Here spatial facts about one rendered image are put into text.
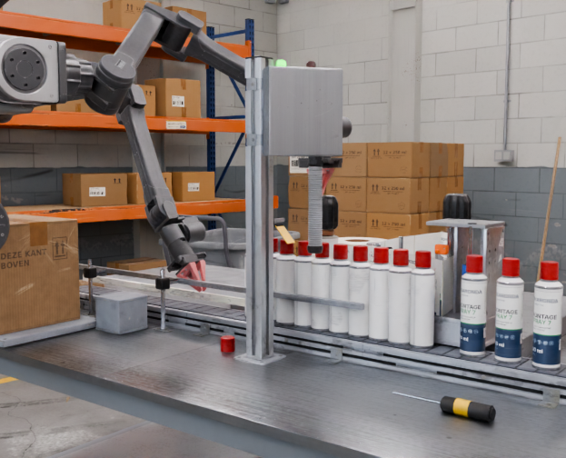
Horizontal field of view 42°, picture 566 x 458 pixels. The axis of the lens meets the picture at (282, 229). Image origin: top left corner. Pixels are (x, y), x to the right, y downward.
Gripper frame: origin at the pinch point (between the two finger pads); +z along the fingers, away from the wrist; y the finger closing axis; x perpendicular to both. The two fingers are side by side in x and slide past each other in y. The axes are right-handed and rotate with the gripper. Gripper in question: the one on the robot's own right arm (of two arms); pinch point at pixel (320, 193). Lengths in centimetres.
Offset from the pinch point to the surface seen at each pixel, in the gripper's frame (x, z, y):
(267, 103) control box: 36.5, -21.3, -11.3
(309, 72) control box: 29.5, -27.9, -17.2
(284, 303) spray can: 21.6, 25.5, -4.3
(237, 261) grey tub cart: -156, 52, 163
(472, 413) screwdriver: 43, 34, -61
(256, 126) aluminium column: 35.4, -16.4, -7.4
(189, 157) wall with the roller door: -360, -3, 399
